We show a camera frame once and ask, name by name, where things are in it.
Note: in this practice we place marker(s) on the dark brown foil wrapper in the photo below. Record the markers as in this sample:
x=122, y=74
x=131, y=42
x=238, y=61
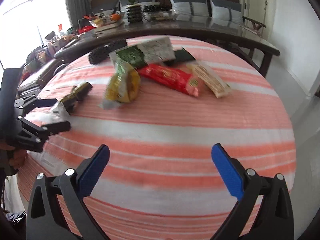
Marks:
x=66, y=106

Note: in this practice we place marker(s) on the yellow green snack bag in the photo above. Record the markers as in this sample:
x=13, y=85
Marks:
x=123, y=86

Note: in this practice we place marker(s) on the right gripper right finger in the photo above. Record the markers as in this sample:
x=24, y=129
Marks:
x=263, y=209

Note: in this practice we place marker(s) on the dark wooden coffee table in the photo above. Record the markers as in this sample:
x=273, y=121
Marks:
x=239, y=39

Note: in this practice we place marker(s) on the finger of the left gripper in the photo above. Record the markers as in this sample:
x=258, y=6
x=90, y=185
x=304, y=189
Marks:
x=32, y=137
x=26, y=104

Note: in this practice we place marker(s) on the red snack wrapper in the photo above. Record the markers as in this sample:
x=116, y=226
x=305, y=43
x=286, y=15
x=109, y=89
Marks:
x=176, y=79

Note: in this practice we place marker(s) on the person's left hand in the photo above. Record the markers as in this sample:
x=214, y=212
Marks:
x=18, y=157

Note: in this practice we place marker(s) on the beige cracker packet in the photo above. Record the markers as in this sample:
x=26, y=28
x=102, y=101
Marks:
x=210, y=78

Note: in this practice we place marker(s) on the glass fruit bowl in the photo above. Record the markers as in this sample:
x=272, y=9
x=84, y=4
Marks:
x=111, y=16

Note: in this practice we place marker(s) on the glass snack tray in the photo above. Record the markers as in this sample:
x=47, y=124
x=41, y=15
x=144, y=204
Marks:
x=153, y=13

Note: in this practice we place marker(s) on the orange white striped tablecloth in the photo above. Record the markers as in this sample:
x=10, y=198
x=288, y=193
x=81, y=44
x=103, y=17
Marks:
x=160, y=181

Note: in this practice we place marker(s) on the potted green plant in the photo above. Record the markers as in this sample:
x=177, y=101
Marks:
x=134, y=12

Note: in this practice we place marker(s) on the white green carton box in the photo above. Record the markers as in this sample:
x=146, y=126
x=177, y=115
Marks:
x=148, y=52

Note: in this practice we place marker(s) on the grey white cushion right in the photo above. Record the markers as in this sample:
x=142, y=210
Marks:
x=227, y=11

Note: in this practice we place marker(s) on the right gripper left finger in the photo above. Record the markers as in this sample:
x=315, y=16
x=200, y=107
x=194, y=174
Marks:
x=45, y=219

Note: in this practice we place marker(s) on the black foam net bundle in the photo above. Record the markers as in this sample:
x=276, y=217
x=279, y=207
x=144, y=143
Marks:
x=101, y=53

